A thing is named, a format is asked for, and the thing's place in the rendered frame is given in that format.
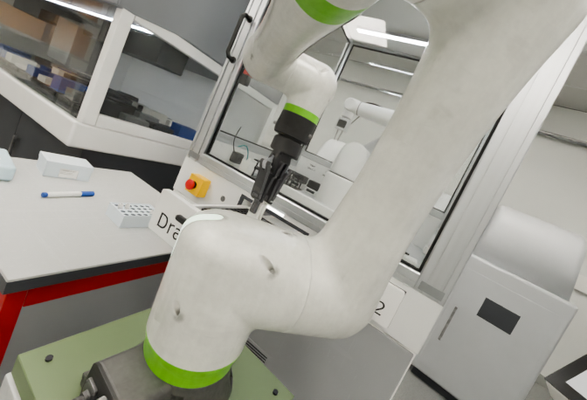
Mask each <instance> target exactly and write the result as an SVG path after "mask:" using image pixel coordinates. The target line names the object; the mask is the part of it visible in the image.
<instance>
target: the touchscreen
mask: <svg viewBox="0 0 587 400"><path fill-rule="evenodd" d="M585 370H587V354H586V355H584V356H582V357H580V358H578V359H576V360H575V361H574V362H571V363H569V364H568V365H566V366H564V367H562V368H561V369H559V370H557V371H555V372H554V373H552V374H550V375H548V376H546V377H544V379H545V380H546V384H547V386H548V389H549V393H550V395H551V397H552V398H553V399H554V400H587V399H586V398H585V397H583V396H582V395H581V394H580V393H578V392H577V391H576V390H575V389H573V388H572V387H571V386H570V385H568V384H567V383H566V382H567V381H569V380H570V379H571V378H573V377H575V376H577V375H579V374H581V373H583V372H584V371H585Z"/></svg>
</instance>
